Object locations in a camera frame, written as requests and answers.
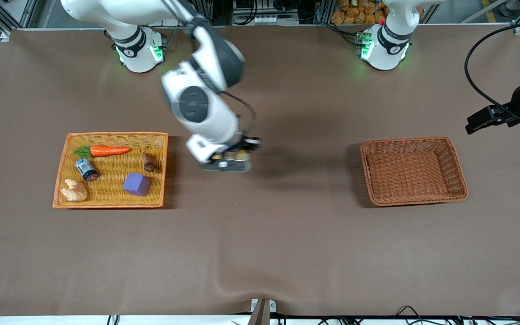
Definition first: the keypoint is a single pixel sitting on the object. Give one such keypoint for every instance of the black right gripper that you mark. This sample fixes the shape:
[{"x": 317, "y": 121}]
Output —
[{"x": 247, "y": 145}]

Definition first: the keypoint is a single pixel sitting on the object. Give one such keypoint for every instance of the clear yellowish tape roll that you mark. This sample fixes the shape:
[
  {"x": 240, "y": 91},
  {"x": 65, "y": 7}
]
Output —
[{"x": 241, "y": 155}]

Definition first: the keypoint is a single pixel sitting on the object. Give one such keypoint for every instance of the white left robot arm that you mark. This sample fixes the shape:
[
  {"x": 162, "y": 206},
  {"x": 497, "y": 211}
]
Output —
[{"x": 385, "y": 47}]

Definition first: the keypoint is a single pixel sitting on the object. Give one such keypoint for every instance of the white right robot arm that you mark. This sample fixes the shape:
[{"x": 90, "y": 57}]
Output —
[{"x": 206, "y": 104}]

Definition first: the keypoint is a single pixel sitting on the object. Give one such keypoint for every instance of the brown wicker basket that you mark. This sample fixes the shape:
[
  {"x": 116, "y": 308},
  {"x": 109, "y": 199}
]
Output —
[{"x": 404, "y": 174}]

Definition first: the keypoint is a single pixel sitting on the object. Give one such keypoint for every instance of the brown toy root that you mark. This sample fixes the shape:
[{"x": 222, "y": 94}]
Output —
[{"x": 148, "y": 161}]

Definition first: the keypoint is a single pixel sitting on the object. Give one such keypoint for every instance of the purple foam cube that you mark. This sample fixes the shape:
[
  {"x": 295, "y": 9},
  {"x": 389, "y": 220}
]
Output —
[{"x": 136, "y": 184}]

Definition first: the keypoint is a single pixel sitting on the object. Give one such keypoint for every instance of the white multi-socket strip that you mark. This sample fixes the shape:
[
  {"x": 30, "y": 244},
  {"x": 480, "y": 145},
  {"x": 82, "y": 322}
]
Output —
[{"x": 271, "y": 20}]

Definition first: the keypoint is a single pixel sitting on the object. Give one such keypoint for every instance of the orange toy carrot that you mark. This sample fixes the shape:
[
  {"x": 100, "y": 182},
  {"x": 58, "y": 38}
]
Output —
[{"x": 106, "y": 150}]

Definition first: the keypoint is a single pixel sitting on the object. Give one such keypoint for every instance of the yellow wicker tray basket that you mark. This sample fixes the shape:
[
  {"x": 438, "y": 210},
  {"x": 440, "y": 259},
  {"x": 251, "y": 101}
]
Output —
[{"x": 111, "y": 193}]

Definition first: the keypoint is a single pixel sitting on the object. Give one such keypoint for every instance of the small grey can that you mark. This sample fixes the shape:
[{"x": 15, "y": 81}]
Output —
[{"x": 86, "y": 169}]

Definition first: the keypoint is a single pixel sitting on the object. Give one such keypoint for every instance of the bag of orange buns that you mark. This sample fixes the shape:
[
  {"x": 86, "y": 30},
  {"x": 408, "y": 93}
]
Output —
[{"x": 355, "y": 11}]

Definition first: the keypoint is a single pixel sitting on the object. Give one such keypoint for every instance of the toy croissant bread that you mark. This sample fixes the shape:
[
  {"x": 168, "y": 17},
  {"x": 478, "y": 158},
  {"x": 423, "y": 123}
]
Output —
[{"x": 75, "y": 192}]

